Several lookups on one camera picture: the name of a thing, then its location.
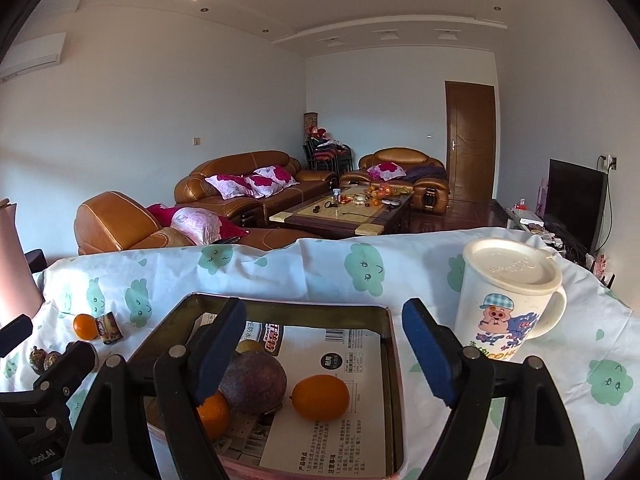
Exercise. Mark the red cushion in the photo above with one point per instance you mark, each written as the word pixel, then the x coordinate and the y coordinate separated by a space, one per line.
pixel 159 214

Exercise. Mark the purple blanket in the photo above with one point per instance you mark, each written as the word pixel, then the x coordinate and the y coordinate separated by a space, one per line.
pixel 427 173

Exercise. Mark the brown leather chaise sofa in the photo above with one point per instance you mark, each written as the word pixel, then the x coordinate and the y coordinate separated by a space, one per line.
pixel 112 222

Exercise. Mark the dark mangosteen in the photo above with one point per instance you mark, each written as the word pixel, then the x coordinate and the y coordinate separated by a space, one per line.
pixel 52 360
pixel 36 358

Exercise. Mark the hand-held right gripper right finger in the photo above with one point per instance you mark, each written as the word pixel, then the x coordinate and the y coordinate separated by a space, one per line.
pixel 430 355

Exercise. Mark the purple passion fruit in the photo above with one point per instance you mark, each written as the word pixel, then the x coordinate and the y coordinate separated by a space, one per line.
pixel 255 382

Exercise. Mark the wall power outlet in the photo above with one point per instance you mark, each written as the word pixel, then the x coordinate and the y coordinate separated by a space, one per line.
pixel 610 161

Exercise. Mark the brown wooden door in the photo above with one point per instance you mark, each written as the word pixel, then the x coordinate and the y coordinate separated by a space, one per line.
pixel 470 145

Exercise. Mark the pale pink floral pillow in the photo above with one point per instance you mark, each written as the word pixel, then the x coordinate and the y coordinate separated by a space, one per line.
pixel 197 224

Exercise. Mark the dark wooden coffee table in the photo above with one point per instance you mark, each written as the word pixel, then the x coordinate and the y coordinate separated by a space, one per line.
pixel 340 220

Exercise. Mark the black flat television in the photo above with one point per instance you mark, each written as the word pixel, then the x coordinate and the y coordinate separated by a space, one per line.
pixel 572 202

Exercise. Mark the small brown snack packet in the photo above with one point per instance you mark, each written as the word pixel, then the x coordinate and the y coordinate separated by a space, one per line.
pixel 110 329

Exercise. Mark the small pink floral pillow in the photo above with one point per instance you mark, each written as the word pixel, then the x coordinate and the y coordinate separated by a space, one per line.
pixel 386 170

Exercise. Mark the white cartoon pig mug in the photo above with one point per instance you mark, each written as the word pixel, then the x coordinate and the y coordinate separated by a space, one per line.
pixel 495 325

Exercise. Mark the low television stand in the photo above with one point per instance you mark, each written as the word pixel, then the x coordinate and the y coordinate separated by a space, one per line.
pixel 525 225

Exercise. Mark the stack of dark chairs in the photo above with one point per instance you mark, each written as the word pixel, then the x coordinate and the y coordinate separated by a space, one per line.
pixel 325 155

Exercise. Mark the small orange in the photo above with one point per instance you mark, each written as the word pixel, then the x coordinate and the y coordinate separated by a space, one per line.
pixel 84 327

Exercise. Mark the small yellow fruit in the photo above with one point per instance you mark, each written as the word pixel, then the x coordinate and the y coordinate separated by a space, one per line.
pixel 248 346

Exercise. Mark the tall patterned tube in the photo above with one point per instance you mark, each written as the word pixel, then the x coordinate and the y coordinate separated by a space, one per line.
pixel 310 125

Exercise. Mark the white green cloud tablecloth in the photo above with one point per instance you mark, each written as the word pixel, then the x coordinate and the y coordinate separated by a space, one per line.
pixel 310 272

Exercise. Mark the pile of oranges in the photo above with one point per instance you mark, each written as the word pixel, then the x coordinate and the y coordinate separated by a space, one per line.
pixel 385 191

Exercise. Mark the oval orange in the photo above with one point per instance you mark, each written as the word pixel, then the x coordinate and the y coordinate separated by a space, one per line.
pixel 320 397

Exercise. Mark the brown leather armchair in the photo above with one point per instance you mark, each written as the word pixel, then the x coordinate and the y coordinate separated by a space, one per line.
pixel 395 156

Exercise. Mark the long brown leather sofa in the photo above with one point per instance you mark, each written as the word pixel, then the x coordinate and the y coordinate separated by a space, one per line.
pixel 220 165

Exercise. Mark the glass jar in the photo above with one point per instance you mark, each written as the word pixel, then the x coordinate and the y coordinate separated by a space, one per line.
pixel 336 195

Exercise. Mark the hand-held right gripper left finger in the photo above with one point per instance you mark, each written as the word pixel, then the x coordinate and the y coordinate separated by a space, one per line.
pixel 220 345

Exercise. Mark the white wall air conditioner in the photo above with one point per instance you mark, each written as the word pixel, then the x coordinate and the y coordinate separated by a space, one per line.
pixel 32 57

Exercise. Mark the printed paper sheet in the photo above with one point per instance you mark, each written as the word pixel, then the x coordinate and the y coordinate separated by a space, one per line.
pixel 345 365

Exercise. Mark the round orange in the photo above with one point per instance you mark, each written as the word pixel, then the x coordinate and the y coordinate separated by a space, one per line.
pixel 216 419

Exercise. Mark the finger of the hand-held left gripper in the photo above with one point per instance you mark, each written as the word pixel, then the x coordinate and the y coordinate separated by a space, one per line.
pixel 75 357
pixel 15 334

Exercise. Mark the white box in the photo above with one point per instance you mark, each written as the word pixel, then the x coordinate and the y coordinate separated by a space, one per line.
pixel 530 219

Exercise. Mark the rectangular metal tin tray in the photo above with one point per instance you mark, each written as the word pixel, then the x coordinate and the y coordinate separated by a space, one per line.
pixel 300 316

